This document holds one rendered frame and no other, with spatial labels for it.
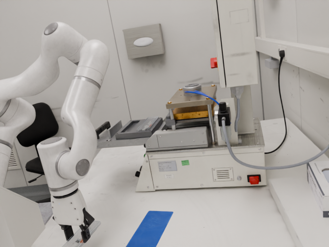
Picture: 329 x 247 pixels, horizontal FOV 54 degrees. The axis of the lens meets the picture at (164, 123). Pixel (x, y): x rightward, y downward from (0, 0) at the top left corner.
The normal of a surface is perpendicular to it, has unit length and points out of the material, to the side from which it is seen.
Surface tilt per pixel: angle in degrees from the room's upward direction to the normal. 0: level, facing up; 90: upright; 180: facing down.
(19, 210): 90
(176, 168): 90
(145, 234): 0
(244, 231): 0
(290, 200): 0
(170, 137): 90
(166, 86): 90
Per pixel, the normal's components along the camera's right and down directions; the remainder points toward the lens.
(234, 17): -0.22, 0.30
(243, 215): -0.16, -0.95
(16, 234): 0.98, -0.11
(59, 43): 0.31, 0.63
